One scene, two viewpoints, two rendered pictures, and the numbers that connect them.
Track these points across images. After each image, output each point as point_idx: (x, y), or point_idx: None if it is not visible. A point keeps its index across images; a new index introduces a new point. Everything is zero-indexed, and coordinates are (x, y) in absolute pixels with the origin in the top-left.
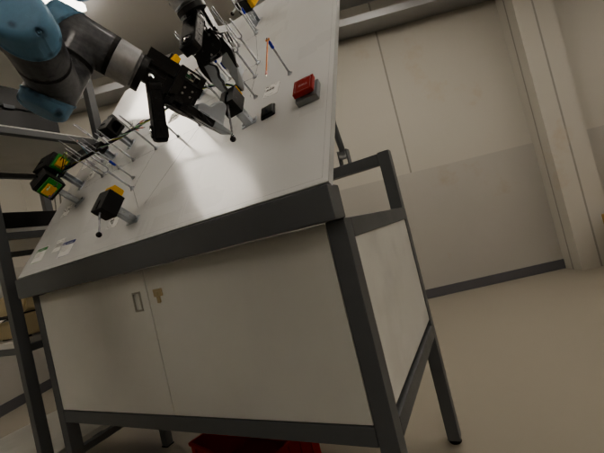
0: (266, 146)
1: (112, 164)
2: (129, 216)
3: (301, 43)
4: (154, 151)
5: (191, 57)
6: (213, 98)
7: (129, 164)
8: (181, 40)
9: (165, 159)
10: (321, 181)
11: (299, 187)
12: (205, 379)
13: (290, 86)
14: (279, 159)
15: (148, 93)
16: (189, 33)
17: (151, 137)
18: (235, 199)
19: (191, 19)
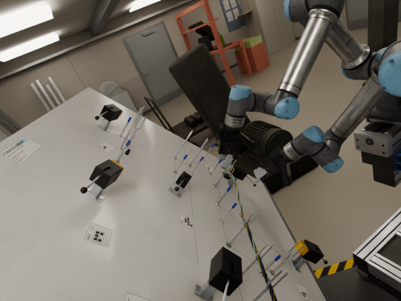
0: (246, 186)
1: (277, 259)
2: (295, 265)
3: (179, 145)
4: (231, 248)
5: (38, 171)
6: (190, 187)
7: (243, 286)
8: (252, 142)
9: (244, 235)
10: (262, 183)
11: (264, 187)
12: None
13: (213, 164)
14: (253, 186)
15: (288, 163)
16: (250, 139)
17: (291, 183)
18: (270, 204)
19: (240, 132)
